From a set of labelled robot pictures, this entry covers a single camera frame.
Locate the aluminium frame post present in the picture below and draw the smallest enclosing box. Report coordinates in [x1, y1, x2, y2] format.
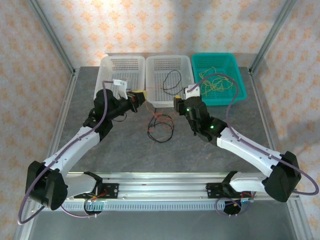
[249, 0, 298, 73]
[26, 0, 77, 76]

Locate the white perforated plastic basket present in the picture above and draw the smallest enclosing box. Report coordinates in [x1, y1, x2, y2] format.
[144, 54, 197, 108]
[94, 55, 148, 106]

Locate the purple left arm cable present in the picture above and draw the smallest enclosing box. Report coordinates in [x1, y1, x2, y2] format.
[17, 80, 118, 225]

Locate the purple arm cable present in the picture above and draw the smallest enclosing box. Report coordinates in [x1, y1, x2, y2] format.
[186, 73, 319, 217]
[17, 80, 118, 225]

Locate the aluminium front frame rail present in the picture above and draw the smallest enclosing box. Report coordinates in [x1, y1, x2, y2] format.
[26, 171, 300, 202]

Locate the black cable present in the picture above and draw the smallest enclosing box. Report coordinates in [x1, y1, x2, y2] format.
[147, 107, 175, 144]
[161, 69, 185, 95]

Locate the yellow cable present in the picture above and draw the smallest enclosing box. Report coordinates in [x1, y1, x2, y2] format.
[204, 74, 237, 97]
[198, 66, 226, 94]

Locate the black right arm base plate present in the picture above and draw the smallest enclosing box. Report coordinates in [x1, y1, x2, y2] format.
[204, 182, 251, 200]

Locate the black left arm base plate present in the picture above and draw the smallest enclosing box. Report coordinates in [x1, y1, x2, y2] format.
[73, 183, 120, 200]

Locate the teal perforated plastic basket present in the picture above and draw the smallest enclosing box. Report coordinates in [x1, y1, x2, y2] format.
[191, 52, 248, 107]

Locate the grey slotted cable duct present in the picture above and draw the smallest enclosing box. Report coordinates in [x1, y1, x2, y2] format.
[34, 201, 288, 211]

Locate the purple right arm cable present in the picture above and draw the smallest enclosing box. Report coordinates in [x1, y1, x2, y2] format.
[186, 73, 319, 217]

